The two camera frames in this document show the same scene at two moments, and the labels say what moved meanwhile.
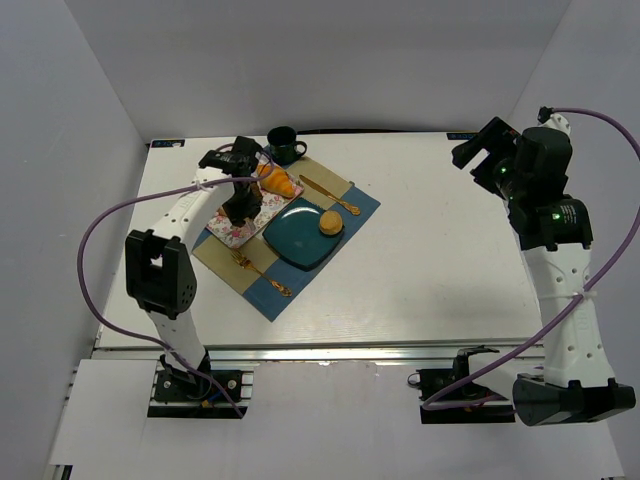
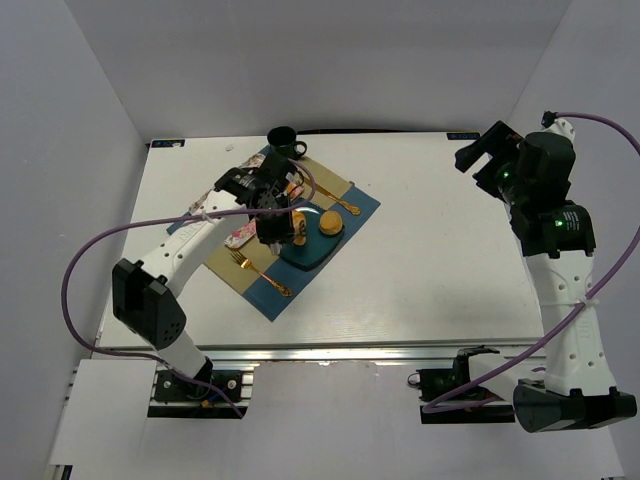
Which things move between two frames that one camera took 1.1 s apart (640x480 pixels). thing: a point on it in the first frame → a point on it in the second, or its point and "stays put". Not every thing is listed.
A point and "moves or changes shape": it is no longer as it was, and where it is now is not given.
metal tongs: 250,224 moves or changes shape
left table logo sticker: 168,143 stays put
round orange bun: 330,222 stays put
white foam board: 105,418 stays put
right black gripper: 486,156 stays put
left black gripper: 241,212 → 273,230
